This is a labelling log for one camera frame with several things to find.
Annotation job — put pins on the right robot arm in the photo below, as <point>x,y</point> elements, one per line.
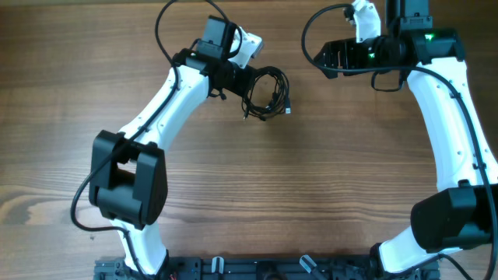
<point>430,61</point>

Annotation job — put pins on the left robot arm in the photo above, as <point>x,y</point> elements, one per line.
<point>128,179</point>

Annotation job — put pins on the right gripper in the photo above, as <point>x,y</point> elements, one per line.
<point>356,53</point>

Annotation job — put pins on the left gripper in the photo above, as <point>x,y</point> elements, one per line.
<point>243,88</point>

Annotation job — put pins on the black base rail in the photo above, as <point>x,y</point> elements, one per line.
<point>348,267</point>

